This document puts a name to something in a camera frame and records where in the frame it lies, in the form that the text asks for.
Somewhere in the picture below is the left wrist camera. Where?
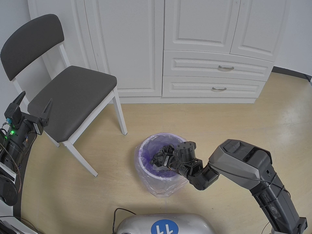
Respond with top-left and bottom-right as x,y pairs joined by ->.
4,103 -> 24,129

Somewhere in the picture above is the white wardrobe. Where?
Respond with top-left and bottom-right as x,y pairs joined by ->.
26,0 -> 291,104

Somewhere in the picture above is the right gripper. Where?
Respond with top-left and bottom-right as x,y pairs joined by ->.
163,153 -> 182,173

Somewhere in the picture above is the white trash bin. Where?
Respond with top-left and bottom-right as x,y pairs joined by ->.
136,133 -> 189,198

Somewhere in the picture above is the black plastic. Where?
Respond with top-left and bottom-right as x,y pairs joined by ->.
150,144 -> 175,167

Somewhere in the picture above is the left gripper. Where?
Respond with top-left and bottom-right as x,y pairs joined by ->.
6,91 -> 53,156

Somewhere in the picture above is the black cable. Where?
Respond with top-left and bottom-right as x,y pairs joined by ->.
112,208 -> 137,232

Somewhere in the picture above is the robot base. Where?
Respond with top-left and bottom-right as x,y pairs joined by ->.
117,212 -> 215,234

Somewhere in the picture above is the white chair dark grey seat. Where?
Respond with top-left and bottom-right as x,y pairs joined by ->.
0,14 -> 128,177

